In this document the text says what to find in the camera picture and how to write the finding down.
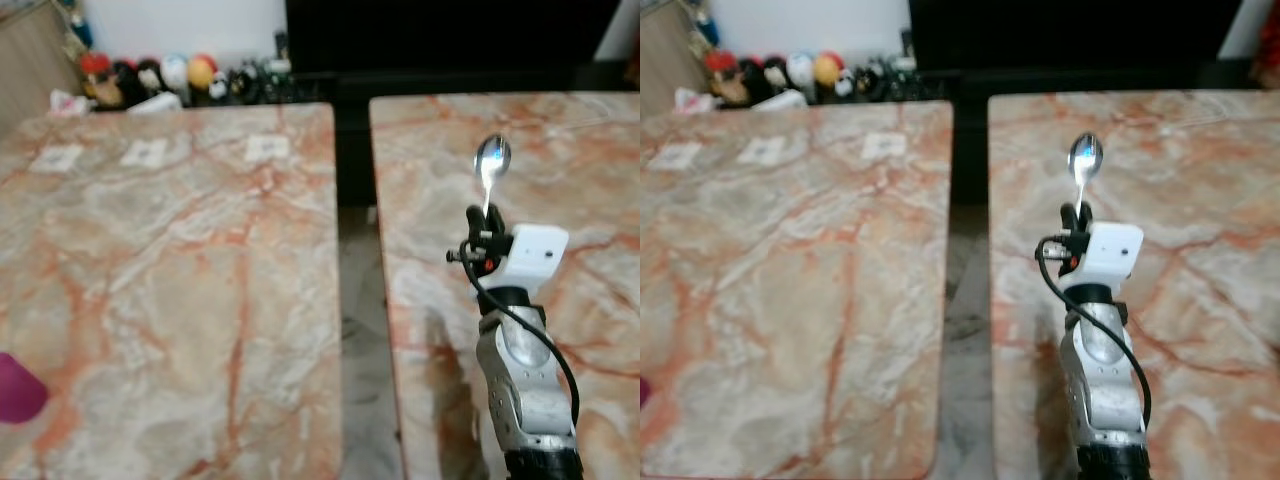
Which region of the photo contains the silver metal spoon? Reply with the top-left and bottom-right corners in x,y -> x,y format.
474,133 -> 513,223
1068,132 -> 1105,217

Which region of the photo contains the black television screen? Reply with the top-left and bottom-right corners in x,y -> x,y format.
908,0 -> 1243,73
285,0 -> 622,77

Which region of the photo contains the white paper label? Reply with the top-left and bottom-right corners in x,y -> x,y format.
30,144 -> 85,174
245,135 -> 292,163
737,136 -> 789,166
649,142 -> 703,171
862,133 -> 909,161
119,138 -> 170,168

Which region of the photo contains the pink white plastic packet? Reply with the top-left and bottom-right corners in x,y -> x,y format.
48,88 -> 93,119
674,86 -> 717,115

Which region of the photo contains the brown wooden cabinet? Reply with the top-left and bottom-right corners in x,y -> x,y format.
0,0 -> 85,139
640,0 -> 709,129

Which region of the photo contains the black white toy figure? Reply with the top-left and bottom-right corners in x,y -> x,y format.
208,60 -> 293,105
834,56 -> 917,101

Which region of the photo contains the red capped toy figure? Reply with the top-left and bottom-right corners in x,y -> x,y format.
703,48 -> 747,106
80,52 -> 123,109

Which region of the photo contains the white flat box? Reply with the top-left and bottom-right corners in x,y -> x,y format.
126,91 -> 185,115
750,88 -> 810,111

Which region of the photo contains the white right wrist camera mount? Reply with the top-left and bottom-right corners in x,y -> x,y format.
1083,221 -> 1145,288
496,224 -> 570,293

